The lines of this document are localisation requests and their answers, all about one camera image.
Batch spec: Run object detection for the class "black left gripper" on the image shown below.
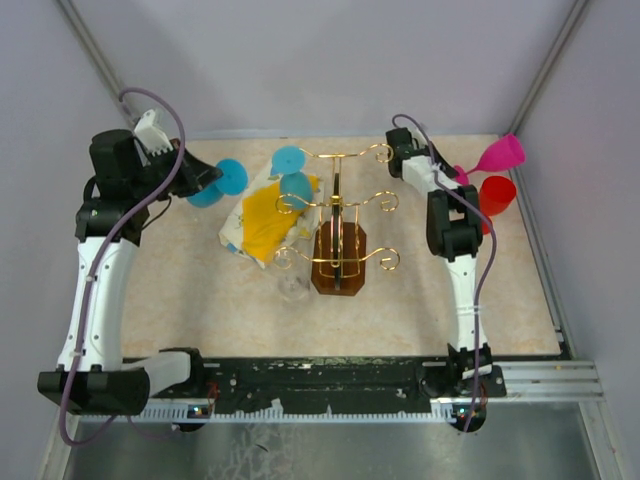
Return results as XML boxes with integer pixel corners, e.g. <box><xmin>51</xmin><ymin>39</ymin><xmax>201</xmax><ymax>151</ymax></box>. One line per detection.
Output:
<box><xmin>130</xmin><ymin>137</ymin><xmax>222</xmax><ymax>204</ymax></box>

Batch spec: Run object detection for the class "blue front wine glass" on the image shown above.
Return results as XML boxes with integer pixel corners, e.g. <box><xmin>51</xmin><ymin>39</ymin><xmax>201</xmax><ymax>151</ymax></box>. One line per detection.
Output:
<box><xmin>187</xmin><ymin>158</ymin><xmax>249</xmax><ymax>208</ymax></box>

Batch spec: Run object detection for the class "blue wine glass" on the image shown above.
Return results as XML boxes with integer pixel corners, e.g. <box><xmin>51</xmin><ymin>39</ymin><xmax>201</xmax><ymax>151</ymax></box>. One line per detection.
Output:
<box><xmin>271</xmin><ymin>146</ymin><xmax>314</xmax><ymax>211</ymax></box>
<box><xmin>187</xmin><ymin>158</ymin><xmax>249</xmax><ymax>208</ymax></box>

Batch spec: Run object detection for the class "red wine glass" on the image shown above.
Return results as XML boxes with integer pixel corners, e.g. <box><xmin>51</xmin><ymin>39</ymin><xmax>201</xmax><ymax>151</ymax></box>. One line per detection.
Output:
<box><xmin>479</xmin><ymin>175</ymin><xmax>517</xmax><ymax>222</ymax></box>

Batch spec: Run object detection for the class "magenta wine glass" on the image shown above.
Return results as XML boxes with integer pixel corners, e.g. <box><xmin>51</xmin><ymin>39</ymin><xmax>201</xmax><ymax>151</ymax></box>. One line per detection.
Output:
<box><xmin>454</xmin><ymin>134</ymin><xmax>526</xmax><ymax>185</ymax></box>

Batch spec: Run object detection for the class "clear wine glass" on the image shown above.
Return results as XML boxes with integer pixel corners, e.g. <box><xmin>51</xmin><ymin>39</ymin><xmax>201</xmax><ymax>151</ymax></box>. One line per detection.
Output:
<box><xmin>273</xmin><ymin>248</ymin><xmax>311</xmax><ymax>303</ymax></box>

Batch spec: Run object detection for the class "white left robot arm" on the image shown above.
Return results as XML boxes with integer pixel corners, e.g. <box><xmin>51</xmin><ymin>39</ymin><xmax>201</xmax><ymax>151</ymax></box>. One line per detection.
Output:
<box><xmin>37</xmin><ymin>129</ymin><xmax>222</xmax><ymax>416</ymax></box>

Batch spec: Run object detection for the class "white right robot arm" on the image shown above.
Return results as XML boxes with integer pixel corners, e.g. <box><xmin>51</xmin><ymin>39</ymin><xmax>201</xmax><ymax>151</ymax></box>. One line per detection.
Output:
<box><xmin>385</xmin><ymin>127</ymin><xmax>492</xmax><ymax>396</ymax></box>

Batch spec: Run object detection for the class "yellow white patterned cloth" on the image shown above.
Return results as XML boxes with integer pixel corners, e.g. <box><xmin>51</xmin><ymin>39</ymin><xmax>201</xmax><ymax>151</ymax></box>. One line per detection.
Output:
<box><xmin>218</xmin><ymin>163</ymin><xmax>320</xmax><ymax>269</ymax></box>

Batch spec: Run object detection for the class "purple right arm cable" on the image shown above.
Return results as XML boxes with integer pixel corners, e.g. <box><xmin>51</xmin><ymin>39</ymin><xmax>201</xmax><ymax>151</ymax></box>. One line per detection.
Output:
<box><xmin>391</xmin><ymin>113</ymin><xmax>499</xmax><ymax>434</ymax></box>

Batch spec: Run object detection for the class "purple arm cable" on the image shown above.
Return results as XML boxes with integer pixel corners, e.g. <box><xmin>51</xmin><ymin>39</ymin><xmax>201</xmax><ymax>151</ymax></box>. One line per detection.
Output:
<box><xmin>58</xmin><ymin>87</ymin><xmax>187</xmax><ymax>447</ymax></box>
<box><xmin>391</xmin><ymin>113</ymin><xmax>499</xmax><ymax>434</ymax></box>

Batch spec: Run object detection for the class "gold wire wine glass rack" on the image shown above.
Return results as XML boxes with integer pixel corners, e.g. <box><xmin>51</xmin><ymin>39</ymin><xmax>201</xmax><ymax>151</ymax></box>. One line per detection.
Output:
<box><xmin>274</xmin><ymin>143</ymin><xmax>400</xmax><ymax>297</ymax></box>

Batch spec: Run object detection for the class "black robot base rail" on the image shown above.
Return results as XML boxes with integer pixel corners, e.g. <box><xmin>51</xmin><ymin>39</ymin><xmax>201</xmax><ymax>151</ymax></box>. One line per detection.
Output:
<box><xmin>158</xmin><ymin>349</ymin><xmax>506</xmax><ymax>432</ymax></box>

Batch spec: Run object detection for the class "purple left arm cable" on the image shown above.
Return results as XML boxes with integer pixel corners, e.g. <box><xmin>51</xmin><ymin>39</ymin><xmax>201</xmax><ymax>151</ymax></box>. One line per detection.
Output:
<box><xmin>58</xmin><ymin>87</ymin><xmax>187</xmax><ymax>447</ymax></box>

